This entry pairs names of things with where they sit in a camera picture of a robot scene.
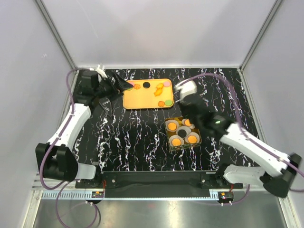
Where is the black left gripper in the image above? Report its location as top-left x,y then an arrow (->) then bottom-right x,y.
95,71 -> 133,103

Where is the gold cookie tin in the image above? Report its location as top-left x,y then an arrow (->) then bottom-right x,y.
165,117 -> 202,152

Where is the black sandwich cookie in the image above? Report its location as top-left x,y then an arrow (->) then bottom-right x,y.
143,82 -> 151,88
178,129 -> 187,138

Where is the yellow dotted round cookie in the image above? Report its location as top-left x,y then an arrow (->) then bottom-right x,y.
188,135 -> 197,144

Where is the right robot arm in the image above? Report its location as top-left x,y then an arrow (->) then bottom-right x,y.
179,94 -> 302,198

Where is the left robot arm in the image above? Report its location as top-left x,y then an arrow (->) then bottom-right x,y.
35,68 -> 133,188

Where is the orange swirl cookie left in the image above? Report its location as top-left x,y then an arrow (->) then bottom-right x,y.
133,84 -> 141,90

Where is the orange swirl cookie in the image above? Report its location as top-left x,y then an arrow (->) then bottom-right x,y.
133,84 -> 141,90
158,101 -> 165,107

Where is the yellow plastic tray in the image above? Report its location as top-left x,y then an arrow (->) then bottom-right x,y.
123,78 -> 174,110

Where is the black sandwich cookie on tray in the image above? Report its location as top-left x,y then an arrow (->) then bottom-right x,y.
143,82 -> 151,88

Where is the lower fish shaped cookie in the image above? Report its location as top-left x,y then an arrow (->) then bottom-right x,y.
154,87 -> 163,96

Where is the fish shaped cookie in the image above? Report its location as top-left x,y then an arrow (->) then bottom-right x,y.
154,87 -> 163,96
156,83 -> 164,89

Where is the upper fish shaped cookie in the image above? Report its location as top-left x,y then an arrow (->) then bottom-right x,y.
156,83 -> 164,89

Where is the orange swirl cookie right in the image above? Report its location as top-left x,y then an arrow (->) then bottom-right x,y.
158,101 -> 165,107

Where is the pink round cookie right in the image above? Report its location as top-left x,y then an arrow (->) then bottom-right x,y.
163,81 -> 171,87

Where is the green round cookie right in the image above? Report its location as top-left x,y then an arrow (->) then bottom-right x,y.
165,100 -> 172,106

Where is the white paper cup back left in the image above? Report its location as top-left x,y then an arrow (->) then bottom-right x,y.
165,119 -> 179,132

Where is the white paper cup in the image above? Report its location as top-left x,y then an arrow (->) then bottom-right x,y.
176,126 -> 191,139
185,132 -> 200,144
169,135 -> 184,147
182,118 -> 195,129
165,119 -> 179,132

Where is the white paper cup front left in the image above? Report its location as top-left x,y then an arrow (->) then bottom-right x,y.
169,135 -> 184,147

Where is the white paper cup back right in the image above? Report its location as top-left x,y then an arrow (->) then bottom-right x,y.
182,118 -> 195,129

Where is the white paper cup centre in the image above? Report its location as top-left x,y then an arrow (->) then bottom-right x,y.
176,126 -> 191,139

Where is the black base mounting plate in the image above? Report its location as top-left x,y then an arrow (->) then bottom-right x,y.
75,171 -> 230,189

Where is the white paper cup front right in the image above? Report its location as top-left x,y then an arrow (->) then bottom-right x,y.
185,132 -> 200,144

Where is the left electronics board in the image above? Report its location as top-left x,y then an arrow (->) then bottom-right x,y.
91,190 -> 105,198

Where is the electronics board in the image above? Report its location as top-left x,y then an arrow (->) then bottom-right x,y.
219,191 -> 234,201
91,190 -> 105,198

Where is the right electronics board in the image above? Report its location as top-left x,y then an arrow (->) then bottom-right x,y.
219,191 -> 234,201

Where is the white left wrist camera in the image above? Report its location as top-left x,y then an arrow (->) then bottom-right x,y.
90,65 -> 107,78

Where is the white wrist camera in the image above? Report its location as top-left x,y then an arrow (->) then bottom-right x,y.
90,65 -> 107,78
174,80 -> 197,102

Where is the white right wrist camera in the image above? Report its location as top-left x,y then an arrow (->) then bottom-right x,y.
174,80 -> 197,102

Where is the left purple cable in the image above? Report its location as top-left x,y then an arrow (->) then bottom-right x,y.
39,68 -> 102,226

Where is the aluminium frame rail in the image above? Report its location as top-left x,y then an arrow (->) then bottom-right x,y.
41,190 -> 228,203

